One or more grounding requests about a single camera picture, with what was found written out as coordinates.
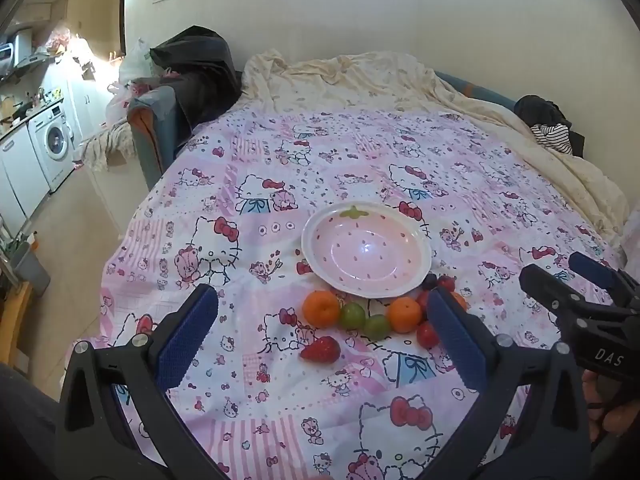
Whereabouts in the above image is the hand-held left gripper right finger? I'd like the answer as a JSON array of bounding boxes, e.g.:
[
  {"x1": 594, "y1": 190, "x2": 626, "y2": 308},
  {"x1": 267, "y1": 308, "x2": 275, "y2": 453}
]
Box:
[{"x1": 420, "y1": 286, "x2": 593, "y2": 480}]

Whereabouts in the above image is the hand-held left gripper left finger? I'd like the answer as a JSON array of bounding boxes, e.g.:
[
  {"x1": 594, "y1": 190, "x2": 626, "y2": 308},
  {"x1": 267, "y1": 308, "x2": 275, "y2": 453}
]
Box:
[{"x1": 54, "y1": 282, "x2": 236, "y2": 480}]

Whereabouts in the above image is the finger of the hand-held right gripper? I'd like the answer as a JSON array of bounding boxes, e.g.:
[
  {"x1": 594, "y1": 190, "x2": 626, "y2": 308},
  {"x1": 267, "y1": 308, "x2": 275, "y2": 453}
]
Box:
[
  {"x1": 568, "y1": 251, "x2": 640, "y2": 311},
  {"x1": 518, "y1": 263, "x2": 601, "y2": 322}
]

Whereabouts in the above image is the green lime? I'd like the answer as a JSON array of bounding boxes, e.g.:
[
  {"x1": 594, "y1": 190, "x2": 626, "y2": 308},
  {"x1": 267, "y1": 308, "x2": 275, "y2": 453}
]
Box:
[
  {"x1": 363, "y1": 314, "x2": 391, "y2": 341},
  {"x1": 340, "y1": 302, "x2": 367, "y2": 331}
]

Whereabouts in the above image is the pink strawberry print plate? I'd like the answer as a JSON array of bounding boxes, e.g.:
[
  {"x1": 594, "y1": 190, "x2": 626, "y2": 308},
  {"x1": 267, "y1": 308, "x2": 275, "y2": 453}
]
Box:
[{"x1": 301, "y1": 202, "x2": 433, "y2": 299}]

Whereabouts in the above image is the person's right hand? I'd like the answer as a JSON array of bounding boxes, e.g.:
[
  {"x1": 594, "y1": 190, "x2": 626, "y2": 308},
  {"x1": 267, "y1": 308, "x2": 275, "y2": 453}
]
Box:
[{"x1": 582, "y1": 370, "x2": 640, "y2": 445}]

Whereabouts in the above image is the striped cloth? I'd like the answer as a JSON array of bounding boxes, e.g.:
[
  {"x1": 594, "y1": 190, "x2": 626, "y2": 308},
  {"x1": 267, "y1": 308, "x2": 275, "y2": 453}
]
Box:
[{"x1": 530, "y1": 122, "x2": 574, "y2": 156}]

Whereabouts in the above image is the black cloth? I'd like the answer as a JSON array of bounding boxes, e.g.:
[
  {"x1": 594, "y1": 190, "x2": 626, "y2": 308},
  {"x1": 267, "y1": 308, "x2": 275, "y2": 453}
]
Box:
[{"x1": 514, "y1": 94, "x2": 587, "y2": 157}]

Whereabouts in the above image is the grey bin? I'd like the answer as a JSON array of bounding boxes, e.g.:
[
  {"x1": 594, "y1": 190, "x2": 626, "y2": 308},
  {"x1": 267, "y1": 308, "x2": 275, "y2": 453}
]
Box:
[{"x1": 6, "y1": 239, "x2": 52, "y2": 302}]

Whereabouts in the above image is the wooden stool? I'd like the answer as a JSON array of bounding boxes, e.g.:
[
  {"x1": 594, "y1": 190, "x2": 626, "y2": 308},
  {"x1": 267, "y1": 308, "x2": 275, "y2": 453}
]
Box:
[{"x1": 0, "y1": 281, "x2": 34, "y2": 370}]

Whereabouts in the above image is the pink cartoon printed blanket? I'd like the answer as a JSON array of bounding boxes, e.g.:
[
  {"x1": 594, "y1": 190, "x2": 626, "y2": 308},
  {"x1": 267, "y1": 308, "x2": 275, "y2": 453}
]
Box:
[{"x1": 97, "y1": 109, "x2": 627, "y2": 480}]

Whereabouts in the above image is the cream fringed towel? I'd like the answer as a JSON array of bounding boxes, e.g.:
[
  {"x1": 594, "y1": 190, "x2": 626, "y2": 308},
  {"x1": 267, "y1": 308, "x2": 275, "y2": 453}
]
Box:
[{"x1": 79, "y1": 121, "x2": 137, "y2": 172}]

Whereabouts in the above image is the blue grey sofa armrest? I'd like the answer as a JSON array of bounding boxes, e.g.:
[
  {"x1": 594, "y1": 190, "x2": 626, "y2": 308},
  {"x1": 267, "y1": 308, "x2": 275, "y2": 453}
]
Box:
[{"x1": 126, "y1": 85, "x2": 195, "y2": 192}]

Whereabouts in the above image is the white kitchen cabinet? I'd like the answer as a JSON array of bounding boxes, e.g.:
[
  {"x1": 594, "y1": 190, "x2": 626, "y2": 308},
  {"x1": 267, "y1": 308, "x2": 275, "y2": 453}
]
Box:
[{"x1": 0, "y1": 124, "x2": 40, "y2": 223}]

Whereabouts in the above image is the white washing machine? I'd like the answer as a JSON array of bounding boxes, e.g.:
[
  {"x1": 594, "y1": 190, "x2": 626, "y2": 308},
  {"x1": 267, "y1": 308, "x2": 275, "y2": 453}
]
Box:
[{"x1": 26, "y1": 102, "x2": 77, "y2": 194}]

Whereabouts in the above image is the cream floral duvet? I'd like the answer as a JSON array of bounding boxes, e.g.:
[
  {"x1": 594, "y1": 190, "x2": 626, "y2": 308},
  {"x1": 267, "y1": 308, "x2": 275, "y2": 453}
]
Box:
[{"x1": 242, "y1": 49, "x2": 632, "y2": 241}]

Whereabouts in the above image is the black bag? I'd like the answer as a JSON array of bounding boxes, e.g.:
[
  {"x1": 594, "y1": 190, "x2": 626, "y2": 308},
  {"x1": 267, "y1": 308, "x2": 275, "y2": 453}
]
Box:
[{"x1": 149, "y1": 25, "x2": 244, "y2": 133}]

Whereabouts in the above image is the white plastic bag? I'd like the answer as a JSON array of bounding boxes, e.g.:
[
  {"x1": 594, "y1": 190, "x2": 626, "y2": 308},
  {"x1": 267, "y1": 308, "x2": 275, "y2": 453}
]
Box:
[{"x1": 106, "y1": 37, "x2": 152, "y2": 122}]

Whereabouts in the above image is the blue bed frame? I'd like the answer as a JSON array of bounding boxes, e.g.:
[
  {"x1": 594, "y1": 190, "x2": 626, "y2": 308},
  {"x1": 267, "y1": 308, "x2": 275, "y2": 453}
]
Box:
[{"x1": 434, "y1": 70, "x2": 520, "y2": 112}]

